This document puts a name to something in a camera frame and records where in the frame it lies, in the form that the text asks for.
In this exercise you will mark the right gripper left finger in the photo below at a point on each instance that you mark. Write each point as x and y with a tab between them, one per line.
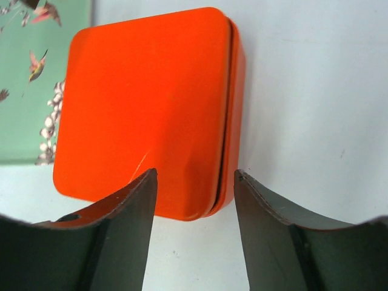
101	247

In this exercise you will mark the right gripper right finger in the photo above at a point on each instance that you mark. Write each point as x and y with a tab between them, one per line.
288	247

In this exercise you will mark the orange chocolate box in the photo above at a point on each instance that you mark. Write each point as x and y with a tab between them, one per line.
230	150

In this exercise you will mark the orange box lid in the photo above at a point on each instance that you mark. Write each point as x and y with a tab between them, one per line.
148	93

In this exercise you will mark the green floral tray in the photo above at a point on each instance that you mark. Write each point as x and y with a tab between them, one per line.
34	52

